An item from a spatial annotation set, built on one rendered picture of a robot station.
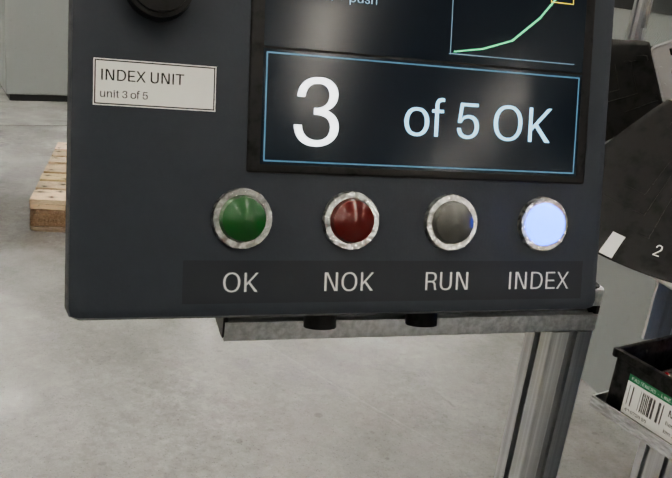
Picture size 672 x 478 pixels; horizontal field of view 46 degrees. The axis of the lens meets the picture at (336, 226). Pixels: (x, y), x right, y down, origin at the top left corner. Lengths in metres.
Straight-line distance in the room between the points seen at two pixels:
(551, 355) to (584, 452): 1.90
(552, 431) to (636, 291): 1.91
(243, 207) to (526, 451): 0.29
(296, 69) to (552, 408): 0.30
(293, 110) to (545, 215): 0.13
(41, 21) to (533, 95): 5.78
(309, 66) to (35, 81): 5.83
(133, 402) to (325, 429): 0.54
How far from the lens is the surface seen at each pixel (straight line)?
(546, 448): 0.56
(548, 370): 0.52
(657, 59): 1.22
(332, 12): 0.36
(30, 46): 6.11
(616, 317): 2.52
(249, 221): 0.34
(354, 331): 0.45
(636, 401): 0.88
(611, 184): 1.04
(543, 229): 0.39
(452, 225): 0.37
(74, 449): 2.14
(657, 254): 1.00
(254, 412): 2.28
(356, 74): 0.36
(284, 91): 0.35
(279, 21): 0.35
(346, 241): 0.35
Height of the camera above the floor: 1.23
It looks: 19 degrees down
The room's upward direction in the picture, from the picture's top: 7 degrees clockwise
